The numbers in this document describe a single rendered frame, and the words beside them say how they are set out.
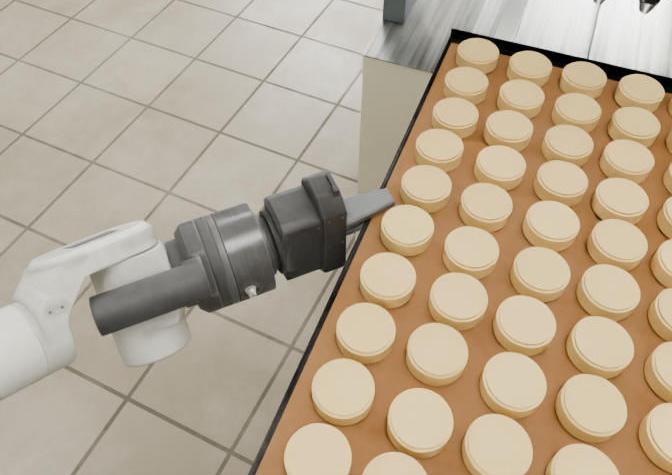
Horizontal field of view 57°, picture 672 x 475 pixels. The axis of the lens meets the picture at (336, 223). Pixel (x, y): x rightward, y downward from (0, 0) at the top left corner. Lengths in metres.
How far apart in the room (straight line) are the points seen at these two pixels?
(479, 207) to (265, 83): 1.78
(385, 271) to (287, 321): 1.15
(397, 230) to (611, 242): 0.20
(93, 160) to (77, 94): 0.35
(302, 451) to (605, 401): 0.24
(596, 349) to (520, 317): 0.06
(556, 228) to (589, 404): 0.17
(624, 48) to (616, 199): 0.55
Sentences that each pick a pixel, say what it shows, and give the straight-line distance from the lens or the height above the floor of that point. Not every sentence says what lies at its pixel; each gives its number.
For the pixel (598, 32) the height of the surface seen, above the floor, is 0.86.
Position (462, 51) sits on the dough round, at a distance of 0.78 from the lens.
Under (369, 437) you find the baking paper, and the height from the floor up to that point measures 0.99.
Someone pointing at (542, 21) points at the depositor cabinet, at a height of 0.84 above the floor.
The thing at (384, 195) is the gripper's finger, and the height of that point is 1.01.
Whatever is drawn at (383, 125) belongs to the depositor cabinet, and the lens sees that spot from 1.14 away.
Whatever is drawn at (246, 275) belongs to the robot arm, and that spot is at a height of 1.01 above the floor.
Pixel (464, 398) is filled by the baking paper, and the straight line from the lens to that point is 0.53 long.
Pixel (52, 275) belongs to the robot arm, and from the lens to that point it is 0.53.
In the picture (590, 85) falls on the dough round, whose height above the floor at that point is 1.02.
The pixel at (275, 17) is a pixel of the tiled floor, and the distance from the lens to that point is 2.66.
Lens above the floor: 1.48
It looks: 52 degrees down
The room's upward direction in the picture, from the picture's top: straight up
